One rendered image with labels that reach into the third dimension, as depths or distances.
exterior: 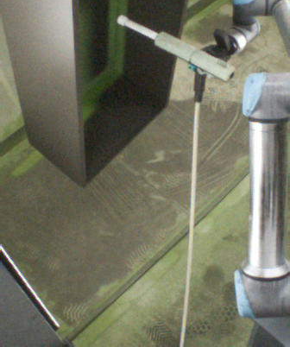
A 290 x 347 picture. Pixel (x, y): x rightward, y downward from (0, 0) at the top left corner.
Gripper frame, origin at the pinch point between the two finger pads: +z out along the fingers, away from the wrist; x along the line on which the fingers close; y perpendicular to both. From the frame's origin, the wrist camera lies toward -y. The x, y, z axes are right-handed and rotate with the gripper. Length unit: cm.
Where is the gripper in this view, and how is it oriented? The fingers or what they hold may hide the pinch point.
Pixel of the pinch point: (198, 67)
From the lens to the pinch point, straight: 173.4
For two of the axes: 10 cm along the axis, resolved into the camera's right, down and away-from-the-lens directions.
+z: -6.1, 5.9, -5.2
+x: -7.9, -4.9, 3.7
